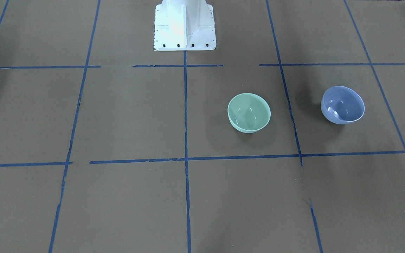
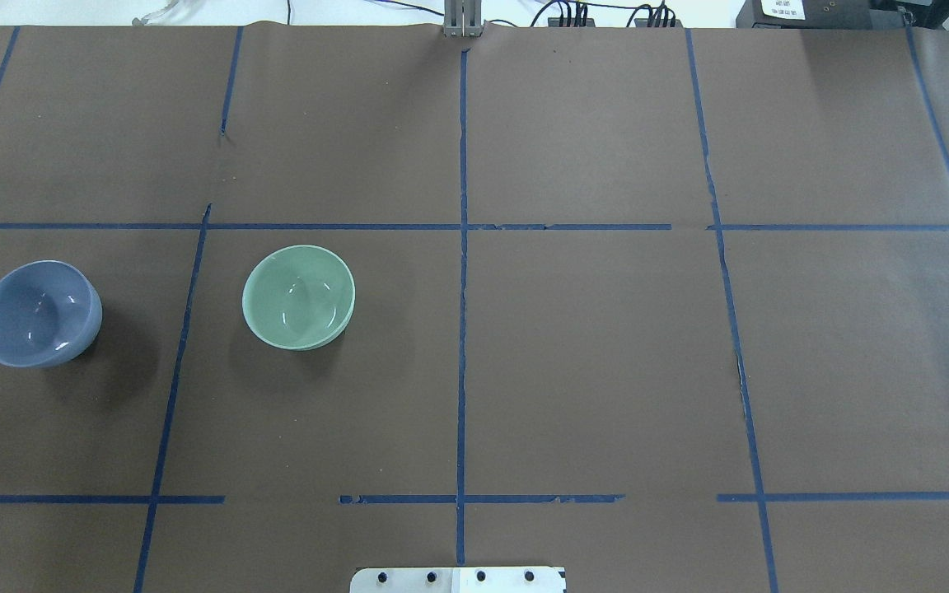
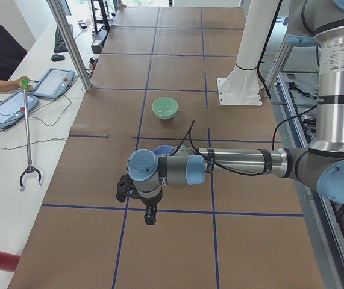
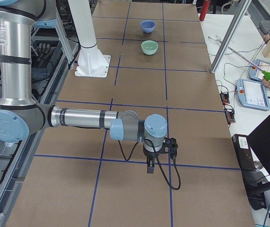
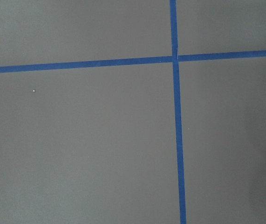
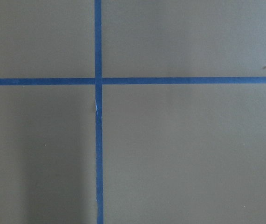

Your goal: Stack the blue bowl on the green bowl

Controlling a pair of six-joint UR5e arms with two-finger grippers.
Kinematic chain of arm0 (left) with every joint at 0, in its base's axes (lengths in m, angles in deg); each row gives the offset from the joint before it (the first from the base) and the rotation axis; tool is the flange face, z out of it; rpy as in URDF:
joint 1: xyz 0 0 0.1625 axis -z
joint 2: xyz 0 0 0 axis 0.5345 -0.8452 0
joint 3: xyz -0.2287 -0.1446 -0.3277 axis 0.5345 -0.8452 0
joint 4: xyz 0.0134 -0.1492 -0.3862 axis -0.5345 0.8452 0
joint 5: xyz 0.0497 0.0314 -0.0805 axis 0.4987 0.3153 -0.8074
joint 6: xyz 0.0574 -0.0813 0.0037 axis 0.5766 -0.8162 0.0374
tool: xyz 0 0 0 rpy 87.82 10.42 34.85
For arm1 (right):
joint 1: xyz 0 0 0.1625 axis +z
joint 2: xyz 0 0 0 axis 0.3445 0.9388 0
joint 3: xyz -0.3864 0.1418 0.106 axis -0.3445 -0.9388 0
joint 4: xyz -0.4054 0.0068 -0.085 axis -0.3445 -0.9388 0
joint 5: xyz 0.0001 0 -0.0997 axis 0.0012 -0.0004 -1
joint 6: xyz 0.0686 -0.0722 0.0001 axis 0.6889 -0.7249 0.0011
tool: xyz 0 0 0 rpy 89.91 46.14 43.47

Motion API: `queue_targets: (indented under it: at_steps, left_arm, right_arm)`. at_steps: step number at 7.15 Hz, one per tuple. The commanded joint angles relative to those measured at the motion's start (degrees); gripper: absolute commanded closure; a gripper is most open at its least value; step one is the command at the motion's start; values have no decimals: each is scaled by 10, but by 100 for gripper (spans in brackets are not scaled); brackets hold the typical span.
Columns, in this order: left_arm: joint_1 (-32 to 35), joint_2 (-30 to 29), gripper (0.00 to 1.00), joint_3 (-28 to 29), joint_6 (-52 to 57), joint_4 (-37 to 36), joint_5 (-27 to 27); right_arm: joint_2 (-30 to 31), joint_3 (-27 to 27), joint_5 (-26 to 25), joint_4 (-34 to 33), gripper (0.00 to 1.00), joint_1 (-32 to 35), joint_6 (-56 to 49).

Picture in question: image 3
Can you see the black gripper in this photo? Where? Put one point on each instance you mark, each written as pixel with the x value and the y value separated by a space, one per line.
pixel 149 203

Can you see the blue bowl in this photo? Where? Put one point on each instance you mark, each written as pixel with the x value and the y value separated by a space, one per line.
pixel 163 150

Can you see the green handled reacher grabber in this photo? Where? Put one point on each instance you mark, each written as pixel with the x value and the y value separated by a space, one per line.
pixel 30 168

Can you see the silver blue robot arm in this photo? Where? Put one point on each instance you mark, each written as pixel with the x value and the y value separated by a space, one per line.
pixel 319 166

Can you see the green bowl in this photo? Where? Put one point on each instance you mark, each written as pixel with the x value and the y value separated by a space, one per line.
pixel 165 108

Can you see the person's hand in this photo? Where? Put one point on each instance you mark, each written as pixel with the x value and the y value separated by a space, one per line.
pixel 24 84

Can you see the teach pendant far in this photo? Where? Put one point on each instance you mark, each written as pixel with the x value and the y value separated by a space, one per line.
pixel 54 83

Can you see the teach pendant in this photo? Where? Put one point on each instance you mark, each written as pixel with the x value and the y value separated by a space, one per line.
pixel 12 109
pixel 54 83

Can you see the teach pendant near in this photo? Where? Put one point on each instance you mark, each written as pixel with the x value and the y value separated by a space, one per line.
pixel 12 109

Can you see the black computer mouse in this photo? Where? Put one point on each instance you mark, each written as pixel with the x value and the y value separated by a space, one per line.
pixel 57 57

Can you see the black keyboard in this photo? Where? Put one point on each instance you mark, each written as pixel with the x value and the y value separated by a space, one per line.
pixel 59 43

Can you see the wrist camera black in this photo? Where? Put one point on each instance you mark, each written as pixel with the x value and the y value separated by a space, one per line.
pixel 125 189

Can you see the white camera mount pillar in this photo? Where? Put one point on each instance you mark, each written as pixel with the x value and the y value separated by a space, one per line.
pixel 241 86

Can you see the aluminium frame post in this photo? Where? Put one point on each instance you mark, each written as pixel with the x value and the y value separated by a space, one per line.
pixel 61 20

